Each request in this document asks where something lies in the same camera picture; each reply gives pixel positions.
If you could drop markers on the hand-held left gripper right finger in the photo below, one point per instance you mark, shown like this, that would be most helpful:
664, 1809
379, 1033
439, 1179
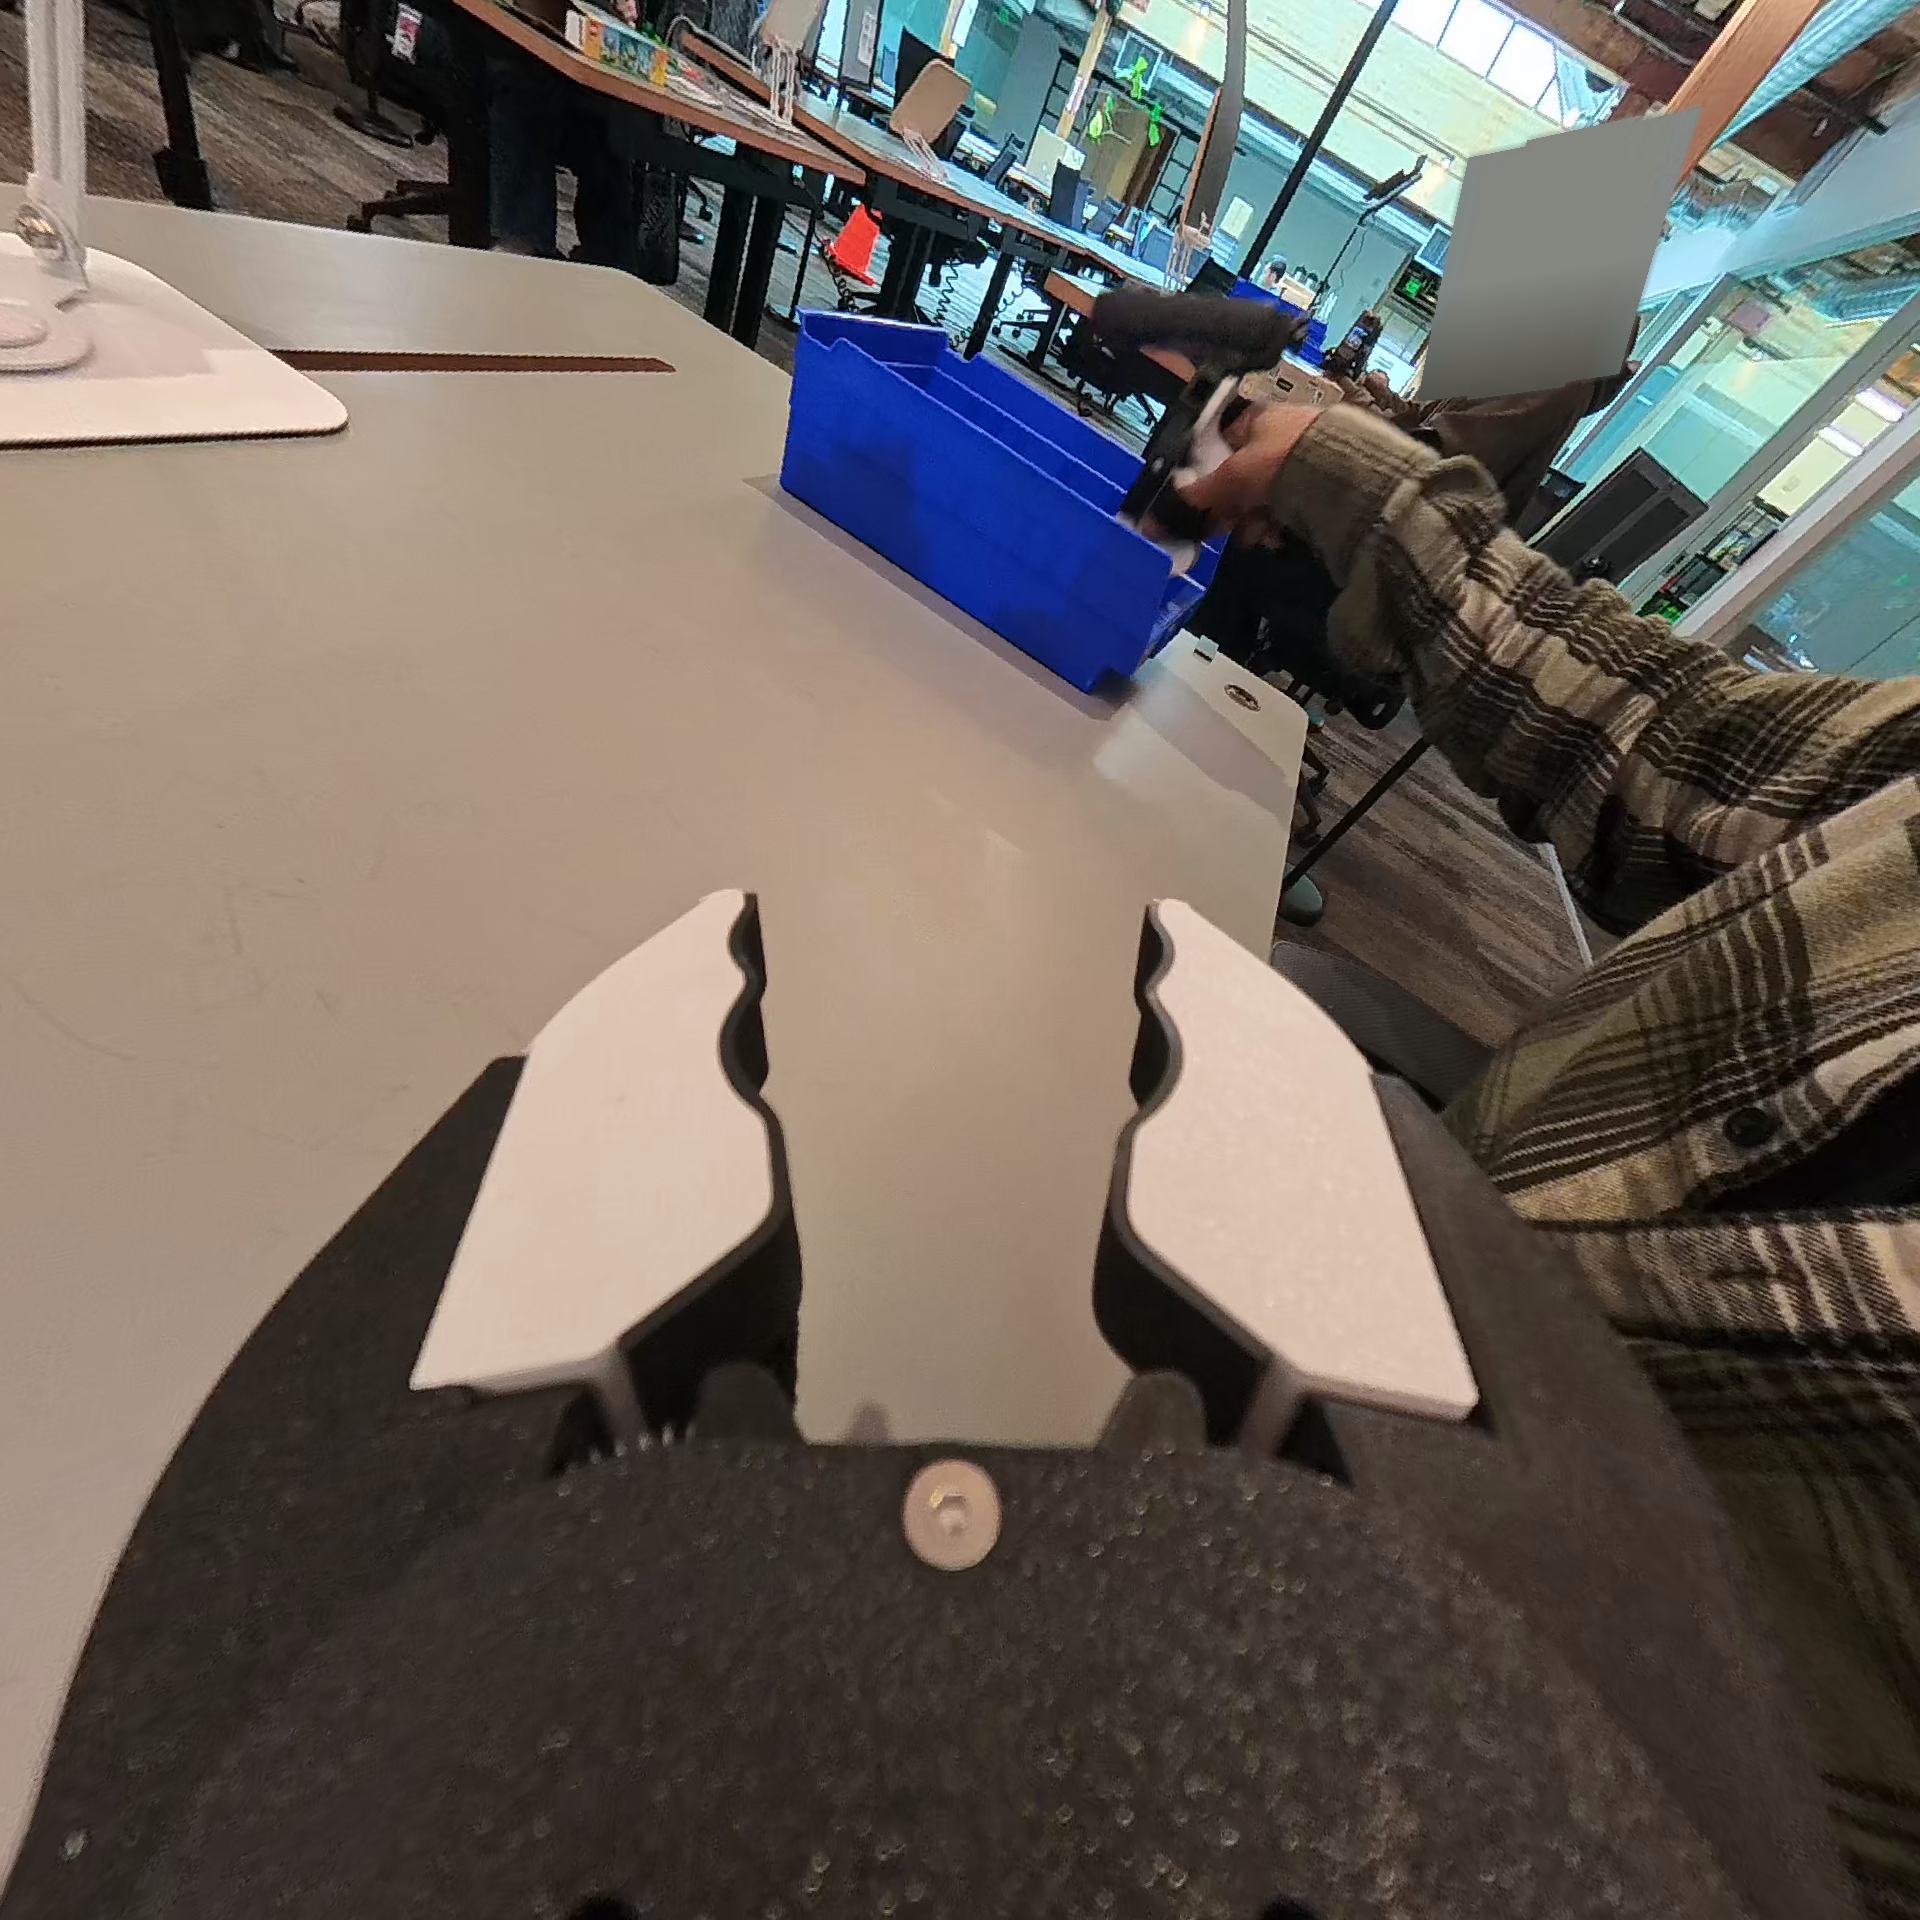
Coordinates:
1277, 1201

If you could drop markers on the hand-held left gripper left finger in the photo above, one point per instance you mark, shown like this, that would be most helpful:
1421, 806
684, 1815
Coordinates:
616, 1186

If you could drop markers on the white document stand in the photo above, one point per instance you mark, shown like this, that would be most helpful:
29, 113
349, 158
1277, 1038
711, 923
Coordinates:
149, 359

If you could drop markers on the black office chair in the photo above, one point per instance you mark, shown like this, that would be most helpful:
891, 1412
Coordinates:
1382, 1005

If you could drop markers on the black floor stand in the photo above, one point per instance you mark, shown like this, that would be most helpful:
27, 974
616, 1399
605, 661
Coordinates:
1350, 810

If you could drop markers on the orange traffic cone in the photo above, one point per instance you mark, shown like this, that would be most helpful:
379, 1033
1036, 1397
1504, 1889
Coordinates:
857, 249

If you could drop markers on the blue plastic bin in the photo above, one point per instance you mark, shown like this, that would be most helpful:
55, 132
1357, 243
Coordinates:
961, 510

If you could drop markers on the brown background table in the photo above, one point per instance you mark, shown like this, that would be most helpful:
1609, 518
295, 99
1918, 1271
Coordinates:
750, 130

